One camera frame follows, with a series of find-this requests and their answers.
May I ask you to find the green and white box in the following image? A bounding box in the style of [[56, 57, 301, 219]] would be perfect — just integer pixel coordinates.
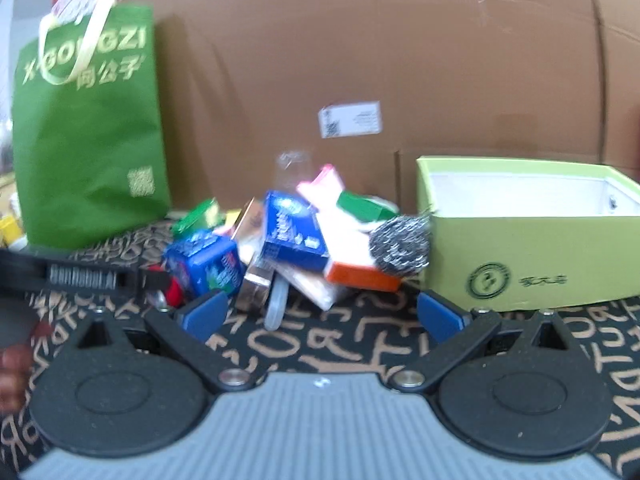
[[336, 191, 398, 222]]

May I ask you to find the large labelled cardboard box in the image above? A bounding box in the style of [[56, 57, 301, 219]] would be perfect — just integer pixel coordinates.
[[120, 0, 608, 241]]

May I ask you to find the yellow object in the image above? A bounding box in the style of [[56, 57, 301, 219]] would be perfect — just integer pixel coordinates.
[[0, 212, 23, 251]]

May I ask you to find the steel wool scourer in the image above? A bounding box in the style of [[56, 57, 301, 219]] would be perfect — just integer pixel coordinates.
[[368, 214, 432, 276]]

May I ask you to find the clear wrapped packet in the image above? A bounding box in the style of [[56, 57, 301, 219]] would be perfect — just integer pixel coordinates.
[[280, 265, 351, 311]]

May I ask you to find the orange and white box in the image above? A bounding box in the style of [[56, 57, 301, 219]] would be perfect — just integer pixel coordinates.
[[315, 207, 403, 293]]

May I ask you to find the lime green box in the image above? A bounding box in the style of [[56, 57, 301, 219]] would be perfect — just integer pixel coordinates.
[[416, 156, 640, 311]]

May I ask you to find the blue shiny packet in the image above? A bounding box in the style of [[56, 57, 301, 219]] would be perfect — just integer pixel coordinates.
[[164, 230, 246, 306]]

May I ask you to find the person's left hand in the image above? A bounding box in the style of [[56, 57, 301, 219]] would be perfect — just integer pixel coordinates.
[[0, 325, 52, 413]]

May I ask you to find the green paper bag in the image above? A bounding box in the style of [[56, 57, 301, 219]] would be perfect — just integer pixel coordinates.
[[11, 0, 173, 250]]

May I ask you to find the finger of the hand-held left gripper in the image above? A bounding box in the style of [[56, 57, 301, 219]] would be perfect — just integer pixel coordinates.
[[140, 265, 173, 295]]

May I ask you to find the blue printed box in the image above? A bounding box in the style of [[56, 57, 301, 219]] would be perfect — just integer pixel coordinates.
[[261, 191, 328, 270]]

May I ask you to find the green shiny packet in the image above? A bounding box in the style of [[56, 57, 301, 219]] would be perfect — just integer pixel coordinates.
[[171, 199, 224, 237]]

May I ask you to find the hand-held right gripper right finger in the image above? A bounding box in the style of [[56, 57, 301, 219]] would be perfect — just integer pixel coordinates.
[[390, 290, 573, 393]]

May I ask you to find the pink sock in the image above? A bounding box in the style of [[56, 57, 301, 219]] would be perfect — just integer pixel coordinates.
[[296, 164, 347, 211]]

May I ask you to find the rose gold box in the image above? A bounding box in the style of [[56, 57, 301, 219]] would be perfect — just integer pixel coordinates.
[[235, 197, 276, 313]]

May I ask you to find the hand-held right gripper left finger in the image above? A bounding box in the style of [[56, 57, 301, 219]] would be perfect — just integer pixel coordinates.
[[75, 290, 251, 393]]

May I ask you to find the plain cardboard box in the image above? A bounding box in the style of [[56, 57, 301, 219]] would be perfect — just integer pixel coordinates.
[[585, 0, 640, 181]]

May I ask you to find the clear plastic bottle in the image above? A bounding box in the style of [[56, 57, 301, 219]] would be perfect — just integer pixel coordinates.
[[264, 280, 290, 331]]

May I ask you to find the black letter-print mat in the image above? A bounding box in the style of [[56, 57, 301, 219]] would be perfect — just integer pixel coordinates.
[[0, 220, 640, 480]]

